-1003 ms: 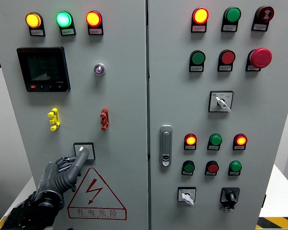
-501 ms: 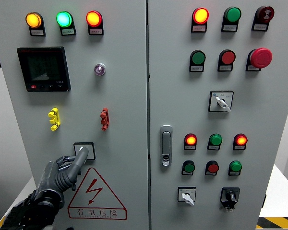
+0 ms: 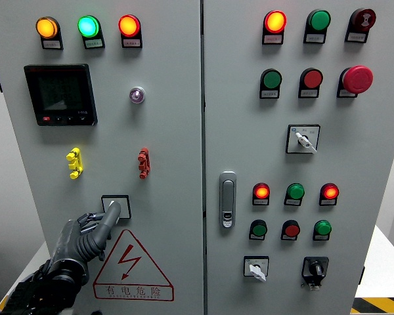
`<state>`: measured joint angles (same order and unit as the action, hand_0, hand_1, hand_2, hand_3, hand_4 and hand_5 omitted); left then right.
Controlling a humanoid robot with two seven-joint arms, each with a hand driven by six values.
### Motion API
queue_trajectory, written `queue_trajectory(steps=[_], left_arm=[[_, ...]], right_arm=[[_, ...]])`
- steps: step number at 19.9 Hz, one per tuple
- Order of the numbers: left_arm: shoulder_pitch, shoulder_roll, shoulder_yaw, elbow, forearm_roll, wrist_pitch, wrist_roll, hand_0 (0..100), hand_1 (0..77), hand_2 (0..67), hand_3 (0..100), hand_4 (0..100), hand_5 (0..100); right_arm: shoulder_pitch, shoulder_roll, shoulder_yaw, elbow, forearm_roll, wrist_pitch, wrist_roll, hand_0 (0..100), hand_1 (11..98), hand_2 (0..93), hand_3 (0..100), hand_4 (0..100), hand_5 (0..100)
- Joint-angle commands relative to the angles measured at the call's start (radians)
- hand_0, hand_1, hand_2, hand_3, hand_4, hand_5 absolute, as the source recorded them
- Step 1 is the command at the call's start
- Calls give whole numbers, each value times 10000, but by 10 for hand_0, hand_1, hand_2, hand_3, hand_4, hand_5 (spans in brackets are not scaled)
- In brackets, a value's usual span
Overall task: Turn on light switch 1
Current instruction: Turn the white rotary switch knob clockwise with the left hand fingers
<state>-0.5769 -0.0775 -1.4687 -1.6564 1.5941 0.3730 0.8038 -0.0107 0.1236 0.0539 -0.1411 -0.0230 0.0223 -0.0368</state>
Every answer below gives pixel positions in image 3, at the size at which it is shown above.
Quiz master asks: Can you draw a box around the dark red buzzer lamp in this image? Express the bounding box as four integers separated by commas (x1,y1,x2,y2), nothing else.
350,8,377,32

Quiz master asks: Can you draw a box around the small red handle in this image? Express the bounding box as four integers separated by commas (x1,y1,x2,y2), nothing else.
138,147,151,180

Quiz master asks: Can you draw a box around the large red push button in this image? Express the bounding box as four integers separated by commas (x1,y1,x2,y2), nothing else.
300,68,324,90

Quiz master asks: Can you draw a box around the large red lit lamp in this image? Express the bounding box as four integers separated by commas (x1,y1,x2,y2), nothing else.
264,10,288,34
118,14,142,38

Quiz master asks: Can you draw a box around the black-handled turn switch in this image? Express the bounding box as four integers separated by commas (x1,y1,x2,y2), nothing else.
301,256,330,291

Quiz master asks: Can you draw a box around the yellow lit round lamp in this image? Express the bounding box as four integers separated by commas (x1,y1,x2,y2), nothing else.
35,16,59,40

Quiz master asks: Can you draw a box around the red warning triangle sticker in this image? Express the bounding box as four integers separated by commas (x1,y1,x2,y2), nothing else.
93,229,175,302

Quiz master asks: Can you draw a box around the black display meter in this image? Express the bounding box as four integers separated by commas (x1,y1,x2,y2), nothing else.
24,64,99,127

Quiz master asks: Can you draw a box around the small red lit lamp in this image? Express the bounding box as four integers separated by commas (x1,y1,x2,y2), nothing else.
253,182,271,200
320,182,340,200

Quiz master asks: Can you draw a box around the white round lamp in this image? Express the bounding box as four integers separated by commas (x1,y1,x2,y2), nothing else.
129,86,146,104

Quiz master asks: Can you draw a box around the pale grey cabinet door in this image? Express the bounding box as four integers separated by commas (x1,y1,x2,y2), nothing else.
202,0,394,315
0,0,206,315

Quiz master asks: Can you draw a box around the small white-handled turn switch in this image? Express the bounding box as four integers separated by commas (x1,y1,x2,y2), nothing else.
243,255,270,283

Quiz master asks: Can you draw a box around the large white-handled turn switch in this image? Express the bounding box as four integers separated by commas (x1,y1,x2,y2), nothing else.
285,123,321,155

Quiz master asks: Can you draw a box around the silver door lock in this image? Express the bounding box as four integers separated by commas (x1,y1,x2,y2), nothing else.
219,171,238,230

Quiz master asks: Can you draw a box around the small red push button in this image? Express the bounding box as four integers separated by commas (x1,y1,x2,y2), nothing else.
282,220,301,238

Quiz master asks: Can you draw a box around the small yellow handle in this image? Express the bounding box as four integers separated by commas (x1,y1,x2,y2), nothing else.
66,147,84,180

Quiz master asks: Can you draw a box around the large red stop button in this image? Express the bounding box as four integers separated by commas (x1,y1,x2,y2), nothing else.
342,65,374,95

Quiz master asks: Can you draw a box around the small green push button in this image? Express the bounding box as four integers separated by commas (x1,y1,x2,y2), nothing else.
250,219,269,238

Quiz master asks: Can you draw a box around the large green round lamp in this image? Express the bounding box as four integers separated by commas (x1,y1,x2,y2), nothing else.
306,9,332,32

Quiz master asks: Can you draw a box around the small green round lamp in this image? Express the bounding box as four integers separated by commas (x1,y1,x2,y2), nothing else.
286,182,305,200
314,220,332,236

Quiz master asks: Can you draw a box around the green lit round lamp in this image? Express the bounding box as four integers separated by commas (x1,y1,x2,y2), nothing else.
77,15,101,39

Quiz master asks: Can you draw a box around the large green push button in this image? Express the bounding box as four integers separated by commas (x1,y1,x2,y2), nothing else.
261,68,283,90

